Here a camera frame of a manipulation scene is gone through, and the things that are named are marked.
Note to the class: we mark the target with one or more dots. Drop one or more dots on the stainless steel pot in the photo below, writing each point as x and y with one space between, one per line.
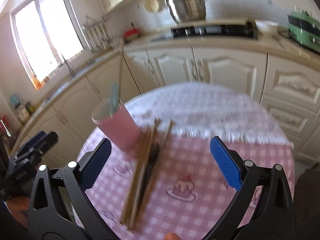
183 11

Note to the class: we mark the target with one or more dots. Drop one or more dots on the white bowl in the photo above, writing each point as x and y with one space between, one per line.
267 28

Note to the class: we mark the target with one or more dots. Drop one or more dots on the lower kitchen cabinets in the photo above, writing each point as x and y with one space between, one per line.
284 78

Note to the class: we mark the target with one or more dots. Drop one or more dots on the red container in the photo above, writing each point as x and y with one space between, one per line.
131 34

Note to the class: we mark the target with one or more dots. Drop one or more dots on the round woven trivet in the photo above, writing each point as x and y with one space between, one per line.
152 5

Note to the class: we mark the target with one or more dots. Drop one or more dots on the dark brown plastic fork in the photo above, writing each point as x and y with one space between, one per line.
154 153

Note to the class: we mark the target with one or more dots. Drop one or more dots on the light blue utensil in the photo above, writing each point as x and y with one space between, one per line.
114 98

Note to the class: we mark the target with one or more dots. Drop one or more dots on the hanging utensil rack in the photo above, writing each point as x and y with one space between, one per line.
96 34

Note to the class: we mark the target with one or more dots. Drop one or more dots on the pink cup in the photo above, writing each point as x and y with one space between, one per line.
117 124

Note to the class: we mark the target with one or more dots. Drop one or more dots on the window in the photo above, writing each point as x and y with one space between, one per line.
47 34

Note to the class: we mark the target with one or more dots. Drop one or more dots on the black induction cooktop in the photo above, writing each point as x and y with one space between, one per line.
246 30

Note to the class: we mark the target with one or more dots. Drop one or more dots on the left hand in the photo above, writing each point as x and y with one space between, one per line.
17 206

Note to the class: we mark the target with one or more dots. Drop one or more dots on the right hand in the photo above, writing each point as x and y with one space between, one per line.
171 236

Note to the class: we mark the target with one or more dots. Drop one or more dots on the sink faucet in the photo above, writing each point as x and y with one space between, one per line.
70 69

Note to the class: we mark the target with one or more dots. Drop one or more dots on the wooden chopstick on table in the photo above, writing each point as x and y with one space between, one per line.
153 177
130 207

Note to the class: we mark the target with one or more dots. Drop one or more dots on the green electric grill appliance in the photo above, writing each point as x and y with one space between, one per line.
304 29

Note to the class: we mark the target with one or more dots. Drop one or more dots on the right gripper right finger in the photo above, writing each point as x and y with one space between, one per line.
262 207

